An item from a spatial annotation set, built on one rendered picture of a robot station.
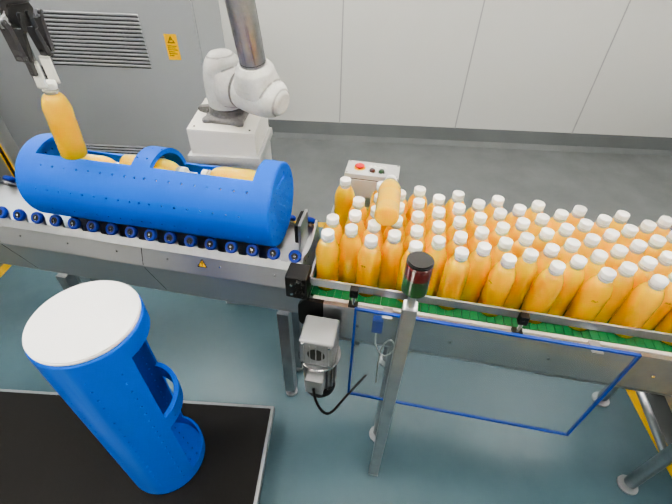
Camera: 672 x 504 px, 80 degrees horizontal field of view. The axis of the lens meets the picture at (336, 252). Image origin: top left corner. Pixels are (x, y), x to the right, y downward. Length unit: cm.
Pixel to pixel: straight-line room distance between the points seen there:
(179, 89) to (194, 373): 180
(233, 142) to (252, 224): 65
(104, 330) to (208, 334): 129
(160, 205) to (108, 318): 39
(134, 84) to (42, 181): 161
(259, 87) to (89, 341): 104
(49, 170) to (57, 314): 53
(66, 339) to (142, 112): 220
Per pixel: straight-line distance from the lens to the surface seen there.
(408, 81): 412
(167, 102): 308
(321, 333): 127
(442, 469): 206
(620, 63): 464
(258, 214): 125
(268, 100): 166
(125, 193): 145
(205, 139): 189
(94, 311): 125
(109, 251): 170
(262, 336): 236
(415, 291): 97
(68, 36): 321
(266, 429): 192
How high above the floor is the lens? 188
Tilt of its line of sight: 42 degrees down
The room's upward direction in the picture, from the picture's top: 2 degrees clockwise
